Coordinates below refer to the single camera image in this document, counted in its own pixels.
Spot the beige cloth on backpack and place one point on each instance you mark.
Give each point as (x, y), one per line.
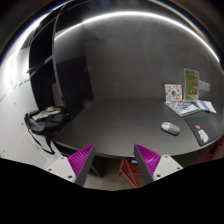
(45, 113)

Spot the white wall socket plate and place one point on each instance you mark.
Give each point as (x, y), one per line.
(204, 86)

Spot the red table leg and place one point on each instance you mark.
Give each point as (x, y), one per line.
(212, 151)
(129, 172)

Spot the red right table leg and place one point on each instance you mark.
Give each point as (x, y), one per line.
(212, 151)

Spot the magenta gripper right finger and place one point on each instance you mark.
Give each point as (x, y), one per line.
(154, 166)

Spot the white illustrated card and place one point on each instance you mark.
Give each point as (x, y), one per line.
(173, 92)

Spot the white booklet with blue pen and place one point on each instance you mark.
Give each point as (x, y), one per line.
(206, 106)

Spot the black backpack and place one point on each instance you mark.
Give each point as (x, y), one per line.
(45, 126)

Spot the black mouse pad with sticker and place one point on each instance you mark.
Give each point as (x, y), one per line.
(203, 129)

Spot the pale green computer mouse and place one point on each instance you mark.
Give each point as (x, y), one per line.
(170, 128)

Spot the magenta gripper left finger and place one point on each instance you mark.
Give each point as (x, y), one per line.
(75, 167)

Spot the striped magazine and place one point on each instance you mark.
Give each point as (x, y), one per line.
(182, 108)

